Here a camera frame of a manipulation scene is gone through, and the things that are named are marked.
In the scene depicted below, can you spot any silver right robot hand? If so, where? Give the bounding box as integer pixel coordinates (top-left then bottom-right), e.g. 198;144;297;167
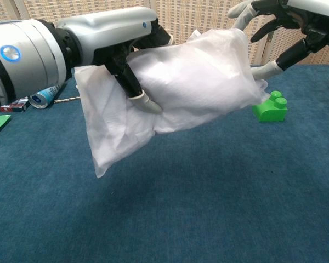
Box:
227;0;329;79

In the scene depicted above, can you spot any woven rattan folding screen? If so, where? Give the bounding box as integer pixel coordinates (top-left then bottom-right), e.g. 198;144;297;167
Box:
0;0;329;66

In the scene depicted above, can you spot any dark red black box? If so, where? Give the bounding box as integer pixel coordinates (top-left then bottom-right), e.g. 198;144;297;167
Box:
0;96;31;113

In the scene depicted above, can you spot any light blue drink can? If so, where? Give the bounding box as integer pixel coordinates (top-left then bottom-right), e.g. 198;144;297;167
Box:
28;83;61;110

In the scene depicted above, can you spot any green toy building block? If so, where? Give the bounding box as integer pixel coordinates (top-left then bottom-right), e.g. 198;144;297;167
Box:
252;90;289;123

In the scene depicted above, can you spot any beige braided rope bundle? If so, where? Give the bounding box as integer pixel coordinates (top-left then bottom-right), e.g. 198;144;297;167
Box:
53;95;82;104

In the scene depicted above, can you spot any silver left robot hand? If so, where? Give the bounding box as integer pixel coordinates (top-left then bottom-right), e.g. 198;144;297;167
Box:
56;7;174;115

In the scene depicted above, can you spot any blue felt table cover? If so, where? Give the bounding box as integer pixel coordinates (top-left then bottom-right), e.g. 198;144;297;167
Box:
0;64;329;263

